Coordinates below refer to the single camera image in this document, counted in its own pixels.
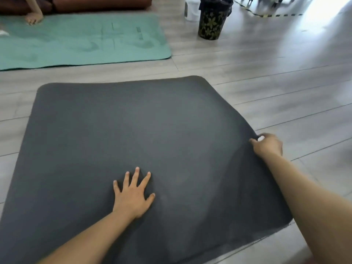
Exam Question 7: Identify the person's left hand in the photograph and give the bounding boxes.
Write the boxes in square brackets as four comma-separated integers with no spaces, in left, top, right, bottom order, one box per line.
[112,166,156,221]

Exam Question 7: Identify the person's right hand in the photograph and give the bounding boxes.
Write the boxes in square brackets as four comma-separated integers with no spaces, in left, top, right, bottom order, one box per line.
[249,133,284,160]

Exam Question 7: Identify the dark grey yoga mat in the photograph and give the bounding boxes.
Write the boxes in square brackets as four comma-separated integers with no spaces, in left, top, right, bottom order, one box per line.
[0,75,293,264]

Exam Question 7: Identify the person's left forearm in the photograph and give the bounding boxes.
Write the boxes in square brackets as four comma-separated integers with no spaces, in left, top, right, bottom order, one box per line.
[37,211,137,264]

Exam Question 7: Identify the person's right forearm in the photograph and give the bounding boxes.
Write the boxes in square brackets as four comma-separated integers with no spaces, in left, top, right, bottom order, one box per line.
[260,155,352,264]

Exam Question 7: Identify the another person's forearm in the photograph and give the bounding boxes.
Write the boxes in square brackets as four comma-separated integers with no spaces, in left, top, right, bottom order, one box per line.
[23,0,42,15]

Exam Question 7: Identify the green foam mat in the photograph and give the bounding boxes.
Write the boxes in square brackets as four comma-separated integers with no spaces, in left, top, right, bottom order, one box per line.
[0,13,172,71]

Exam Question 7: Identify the yellow-black hazard tape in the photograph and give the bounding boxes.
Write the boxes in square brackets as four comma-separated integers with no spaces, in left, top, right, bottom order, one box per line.
[232,0,304,18]

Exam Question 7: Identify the dark patterned trash bin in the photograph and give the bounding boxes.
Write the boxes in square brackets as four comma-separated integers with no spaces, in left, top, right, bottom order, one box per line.
[198,8,230,41]

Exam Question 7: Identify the black trash bag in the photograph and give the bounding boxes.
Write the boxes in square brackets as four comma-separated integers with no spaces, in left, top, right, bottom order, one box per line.
[199,0,234,18]

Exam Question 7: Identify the white plastic bucket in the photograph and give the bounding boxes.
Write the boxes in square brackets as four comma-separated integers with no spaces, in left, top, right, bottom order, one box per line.
[183,0,203,22]

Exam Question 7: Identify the reddish-brown cushion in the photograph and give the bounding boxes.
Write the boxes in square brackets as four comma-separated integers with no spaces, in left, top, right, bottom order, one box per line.
[0,0,153,16]

